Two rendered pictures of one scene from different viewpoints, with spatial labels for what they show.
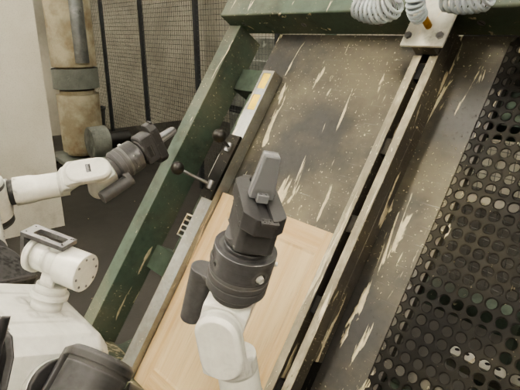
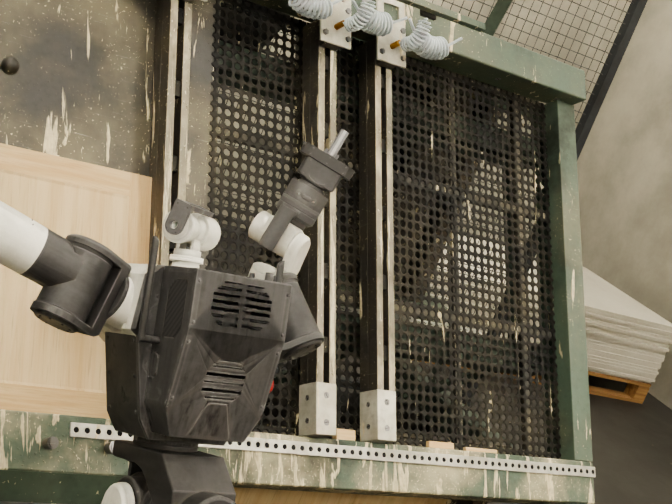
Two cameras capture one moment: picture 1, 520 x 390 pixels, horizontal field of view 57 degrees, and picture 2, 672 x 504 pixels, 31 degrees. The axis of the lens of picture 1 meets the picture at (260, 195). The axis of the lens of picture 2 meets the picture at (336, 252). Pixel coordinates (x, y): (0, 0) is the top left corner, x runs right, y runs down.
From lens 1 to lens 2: 2.53 m
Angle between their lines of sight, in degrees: 81
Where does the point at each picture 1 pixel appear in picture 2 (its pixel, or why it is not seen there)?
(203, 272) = (294, 210)
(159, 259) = not seen: outside the picture
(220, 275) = (317, 208)
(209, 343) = (299, 256)
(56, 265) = (211, 229)
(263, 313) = not seen: hidden behind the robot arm
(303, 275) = (124, 220)
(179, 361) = (12, 355)
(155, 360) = not seen: outside the picture
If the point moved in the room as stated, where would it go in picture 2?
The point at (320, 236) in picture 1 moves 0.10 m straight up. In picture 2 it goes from (127, 178) to (141, 137)
